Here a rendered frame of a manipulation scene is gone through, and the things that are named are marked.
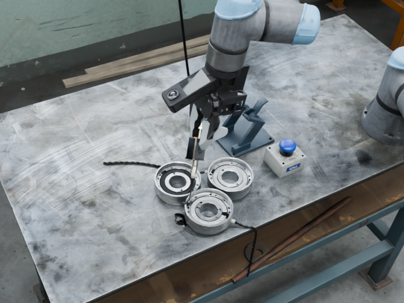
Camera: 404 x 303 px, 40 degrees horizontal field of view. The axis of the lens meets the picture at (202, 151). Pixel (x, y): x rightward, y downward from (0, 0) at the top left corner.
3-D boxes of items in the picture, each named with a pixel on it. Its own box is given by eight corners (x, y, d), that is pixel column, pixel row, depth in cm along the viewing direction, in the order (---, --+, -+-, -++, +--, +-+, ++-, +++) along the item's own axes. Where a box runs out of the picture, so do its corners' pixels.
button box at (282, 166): (279, 179, 130) (282, 165, 127) (263, 160, 135) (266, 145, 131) (306, 168, 133) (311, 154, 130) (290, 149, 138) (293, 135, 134)
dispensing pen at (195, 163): (178, 197, 119) (190, 120, 118) (189, 196, 123) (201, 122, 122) (187, 199, 118) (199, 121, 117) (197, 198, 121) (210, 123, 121)
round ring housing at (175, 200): (144, 191, 126) (144, 179, 123) (175, 166, 132) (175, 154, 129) (179, 216, 121) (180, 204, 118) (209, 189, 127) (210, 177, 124)
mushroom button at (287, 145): (282, 166, 130) (286, 151, 127) (273, 154, 132) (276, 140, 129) (296, 160, 132) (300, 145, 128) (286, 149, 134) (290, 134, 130)
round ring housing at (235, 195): (257, 177, 130) (260, 165, 128) (242, 209, 124) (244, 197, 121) (216, 163, 133) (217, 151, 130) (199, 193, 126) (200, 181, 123)
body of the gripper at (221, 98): (241, 118, 115) (255, 70, 107) (206, 125, 111) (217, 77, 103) (223, 95, 120) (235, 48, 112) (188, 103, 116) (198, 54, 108)
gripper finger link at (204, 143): (227, 153, 120) (234, 117, 114) (204, 159, 117) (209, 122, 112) (220, 144, 122) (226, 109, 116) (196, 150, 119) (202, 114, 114)
